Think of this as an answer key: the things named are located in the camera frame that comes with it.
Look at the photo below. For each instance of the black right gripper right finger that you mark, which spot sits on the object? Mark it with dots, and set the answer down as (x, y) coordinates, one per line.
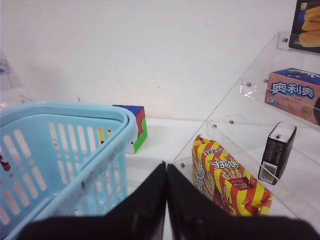
(194, 217)

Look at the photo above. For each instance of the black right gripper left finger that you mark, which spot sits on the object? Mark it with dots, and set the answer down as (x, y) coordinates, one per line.
(140, 216)

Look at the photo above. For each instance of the light blue plastic basket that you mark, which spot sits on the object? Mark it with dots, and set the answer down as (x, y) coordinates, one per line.
(61, 159)

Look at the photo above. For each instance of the black white tissue pack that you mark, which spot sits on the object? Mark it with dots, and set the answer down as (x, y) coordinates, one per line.
(276, 153)

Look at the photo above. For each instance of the red yellow striped biscuit pack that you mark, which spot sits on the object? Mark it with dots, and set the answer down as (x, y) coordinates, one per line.
(224, 181)

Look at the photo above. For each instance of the clear acrylic right shelf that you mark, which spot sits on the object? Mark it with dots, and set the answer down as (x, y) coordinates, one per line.
(242, 121)

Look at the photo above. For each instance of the clear acrylic shelf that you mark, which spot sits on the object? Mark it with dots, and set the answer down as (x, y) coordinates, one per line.
(12, 90)
(242, 121)

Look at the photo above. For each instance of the blue pink Oreo box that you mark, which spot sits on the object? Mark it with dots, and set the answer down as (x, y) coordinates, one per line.
(295, 91)

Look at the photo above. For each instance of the clear acrylic left shelf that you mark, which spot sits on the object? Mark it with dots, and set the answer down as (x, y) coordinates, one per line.
(12, 90)

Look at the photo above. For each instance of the black yellow biscuit box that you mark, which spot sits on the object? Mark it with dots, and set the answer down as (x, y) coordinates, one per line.
(305, 30)

